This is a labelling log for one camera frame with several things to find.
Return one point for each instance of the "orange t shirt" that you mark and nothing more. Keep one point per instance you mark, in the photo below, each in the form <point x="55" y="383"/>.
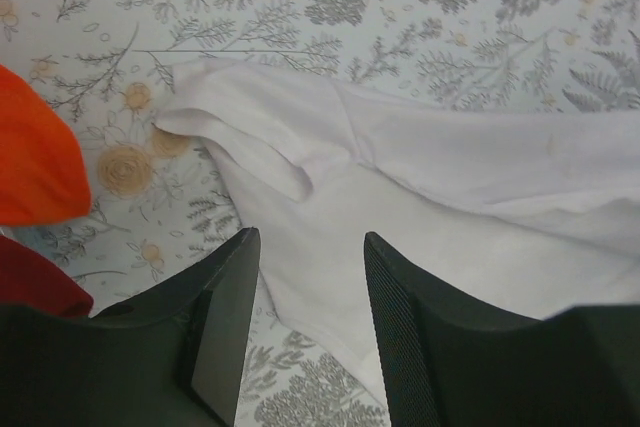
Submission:
<point x="43" y="176"/>

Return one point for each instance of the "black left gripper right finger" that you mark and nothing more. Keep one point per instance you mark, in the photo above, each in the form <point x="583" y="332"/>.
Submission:
<point x="449" y="359"/>

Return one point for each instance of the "red t shirt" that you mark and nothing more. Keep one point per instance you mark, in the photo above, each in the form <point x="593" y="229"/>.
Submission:
<point x="29" y="279"/>

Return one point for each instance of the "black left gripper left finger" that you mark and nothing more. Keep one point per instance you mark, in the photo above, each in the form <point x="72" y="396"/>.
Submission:
<point x="172" y="355"/>

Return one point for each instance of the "white t shirt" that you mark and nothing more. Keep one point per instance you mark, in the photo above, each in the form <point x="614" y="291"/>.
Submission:
<point x="530" y="212"/>

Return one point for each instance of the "floral patterned table mat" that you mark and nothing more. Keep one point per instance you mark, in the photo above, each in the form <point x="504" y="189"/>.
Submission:
<point x="159" y="203"/>

